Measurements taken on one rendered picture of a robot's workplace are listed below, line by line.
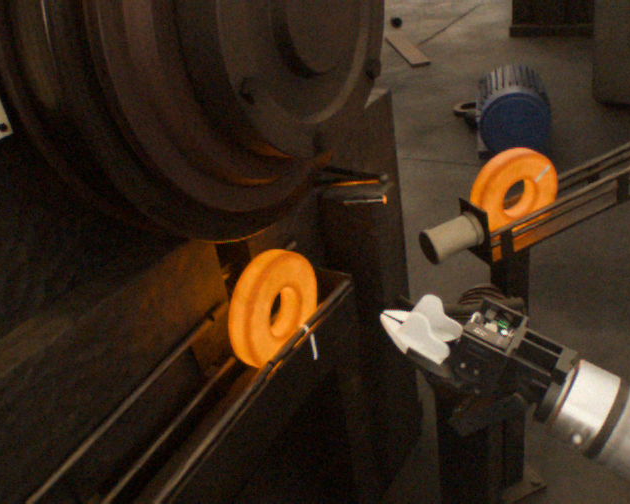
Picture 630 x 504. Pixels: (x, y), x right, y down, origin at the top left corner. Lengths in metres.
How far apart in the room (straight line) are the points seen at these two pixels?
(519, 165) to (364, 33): 0.46
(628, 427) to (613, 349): 1.23
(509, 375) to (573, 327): 1.27
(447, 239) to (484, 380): 0.39
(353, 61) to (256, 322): 0.33
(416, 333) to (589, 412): 0.19
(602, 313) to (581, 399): 1.36
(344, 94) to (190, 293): 0.31
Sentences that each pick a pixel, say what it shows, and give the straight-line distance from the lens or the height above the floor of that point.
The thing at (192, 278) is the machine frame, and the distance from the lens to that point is 0.82.
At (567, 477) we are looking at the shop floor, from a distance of 1.62.
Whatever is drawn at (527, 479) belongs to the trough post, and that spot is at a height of 0.01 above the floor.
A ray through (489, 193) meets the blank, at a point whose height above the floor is 0.74.
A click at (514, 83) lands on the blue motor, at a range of 2.94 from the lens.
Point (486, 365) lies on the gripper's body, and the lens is 0.72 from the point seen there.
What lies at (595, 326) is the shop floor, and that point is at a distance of 2.02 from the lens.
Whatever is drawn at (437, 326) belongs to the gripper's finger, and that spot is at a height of 0.75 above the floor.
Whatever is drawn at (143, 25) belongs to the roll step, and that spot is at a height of 1.14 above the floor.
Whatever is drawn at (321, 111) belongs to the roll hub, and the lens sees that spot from 0.68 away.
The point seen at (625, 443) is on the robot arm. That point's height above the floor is 0.71.
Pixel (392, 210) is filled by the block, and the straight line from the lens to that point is 1.01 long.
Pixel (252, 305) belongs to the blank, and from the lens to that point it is 0.80.
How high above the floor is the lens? 1.23
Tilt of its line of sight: 31 degrees down
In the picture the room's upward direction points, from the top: 10 degrees counter-clockwise
